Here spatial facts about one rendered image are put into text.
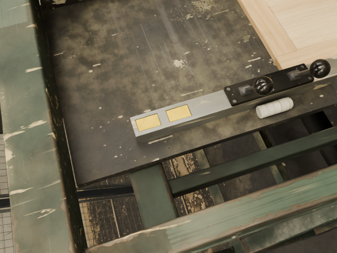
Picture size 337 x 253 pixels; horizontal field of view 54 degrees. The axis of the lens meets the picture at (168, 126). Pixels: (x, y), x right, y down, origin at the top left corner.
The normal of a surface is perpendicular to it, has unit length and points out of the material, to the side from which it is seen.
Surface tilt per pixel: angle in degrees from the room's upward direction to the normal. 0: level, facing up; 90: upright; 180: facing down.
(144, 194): 56
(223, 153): 0
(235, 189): 0
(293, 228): 0
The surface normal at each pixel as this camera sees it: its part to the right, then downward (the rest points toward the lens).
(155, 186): -0.04, -0.46
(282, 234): -0.81, -0.02
